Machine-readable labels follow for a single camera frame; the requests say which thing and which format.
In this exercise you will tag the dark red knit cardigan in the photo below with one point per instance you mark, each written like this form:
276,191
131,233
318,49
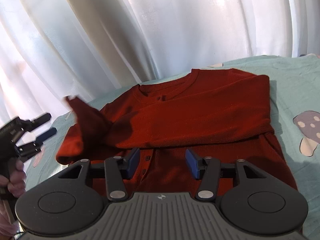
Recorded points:
224,114

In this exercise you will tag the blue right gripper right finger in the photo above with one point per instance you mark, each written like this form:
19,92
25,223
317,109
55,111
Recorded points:
197,165

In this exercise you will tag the light teal mushroom bedsheet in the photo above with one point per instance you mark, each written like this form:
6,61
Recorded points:
294,90

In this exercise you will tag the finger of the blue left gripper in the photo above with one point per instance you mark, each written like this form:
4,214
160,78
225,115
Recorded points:
30,125
33,148

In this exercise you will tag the person's left hand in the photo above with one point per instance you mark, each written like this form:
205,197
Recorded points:
16,186

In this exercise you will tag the white sheer curtain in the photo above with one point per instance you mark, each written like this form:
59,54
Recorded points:
54,48

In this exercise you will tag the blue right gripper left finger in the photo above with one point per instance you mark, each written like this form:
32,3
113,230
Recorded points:
131,162

